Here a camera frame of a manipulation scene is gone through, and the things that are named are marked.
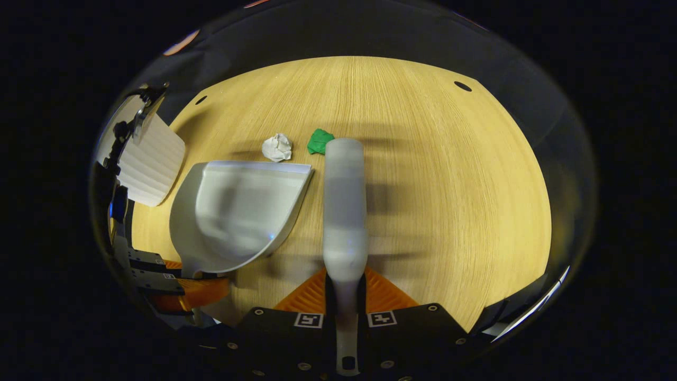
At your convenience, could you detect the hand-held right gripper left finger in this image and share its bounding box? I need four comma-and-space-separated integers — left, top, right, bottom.
233, 267, 336, 381

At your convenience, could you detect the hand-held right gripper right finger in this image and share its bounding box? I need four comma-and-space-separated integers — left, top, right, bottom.
360, 267, 477, 381

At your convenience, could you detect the white ribbed garbage bin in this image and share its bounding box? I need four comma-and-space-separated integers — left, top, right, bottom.
117, 112, 186, 207

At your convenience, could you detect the grey dustpan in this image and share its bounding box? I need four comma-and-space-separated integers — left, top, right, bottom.
169, 160, 314, 323

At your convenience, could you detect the small white broom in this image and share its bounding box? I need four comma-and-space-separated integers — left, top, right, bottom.
323, 138, 369, 377

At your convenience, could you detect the white paper ball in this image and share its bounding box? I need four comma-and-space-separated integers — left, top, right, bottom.
262, 133, 293, 162

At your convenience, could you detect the green paper scrap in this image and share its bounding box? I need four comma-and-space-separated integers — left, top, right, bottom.
307, 129, 335, 156

